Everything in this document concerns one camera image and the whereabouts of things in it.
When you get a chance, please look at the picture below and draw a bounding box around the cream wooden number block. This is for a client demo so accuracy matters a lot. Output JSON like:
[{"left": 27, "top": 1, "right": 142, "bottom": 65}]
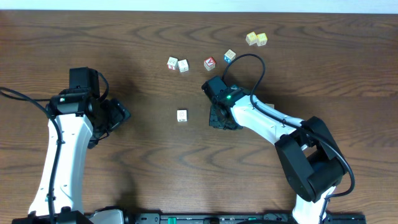
[{"left": 177, "top": 110, "right": 187, "bottom": 122}]

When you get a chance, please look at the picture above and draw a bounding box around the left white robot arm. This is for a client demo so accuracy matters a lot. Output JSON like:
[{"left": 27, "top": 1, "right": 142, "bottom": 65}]
[{"left": 13, "top": 88, "right": 131, "bottom": 223}]

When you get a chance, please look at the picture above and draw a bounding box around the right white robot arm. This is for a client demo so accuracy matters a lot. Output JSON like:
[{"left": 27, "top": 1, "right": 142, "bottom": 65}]
[{"left": 202, "top": 85, "right": 355, "bottom": 223}]

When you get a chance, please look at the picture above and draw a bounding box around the red letter A block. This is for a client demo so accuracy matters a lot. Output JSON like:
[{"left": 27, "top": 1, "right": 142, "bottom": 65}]
[{"left": 204, "top": 57, "right": 216, "bottom": 71}]

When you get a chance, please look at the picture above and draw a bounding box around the blue sided wooden block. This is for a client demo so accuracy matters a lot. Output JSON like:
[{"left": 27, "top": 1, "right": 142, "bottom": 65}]
[{"left": 224, "top": 49, "right": 236, "bottom": 63}]

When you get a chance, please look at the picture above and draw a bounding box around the plain wooden letter block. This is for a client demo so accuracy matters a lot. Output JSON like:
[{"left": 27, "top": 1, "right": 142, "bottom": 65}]
[{"left": 177, "top": 59, "right": 189, "bottom": 72}]

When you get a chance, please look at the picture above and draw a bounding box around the left yellow wooden block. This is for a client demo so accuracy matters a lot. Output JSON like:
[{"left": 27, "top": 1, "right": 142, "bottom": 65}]
[{"left": 246, "top": 32, "right": 258, "bottom": 45}]

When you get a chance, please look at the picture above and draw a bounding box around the yellow wooden block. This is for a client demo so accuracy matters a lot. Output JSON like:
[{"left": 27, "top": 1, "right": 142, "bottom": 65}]
[
  {"left": 257, "top": 33, "right": 268, "bottom": 47},
  {"left": 246, "top": 32, "right": 258, "bottom": 45}
]

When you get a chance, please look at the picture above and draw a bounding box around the right yellow wooden block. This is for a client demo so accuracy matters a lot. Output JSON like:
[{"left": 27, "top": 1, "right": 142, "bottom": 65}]
[{"left": 257, "top": 33, "right": 268, "bottom": 47}]

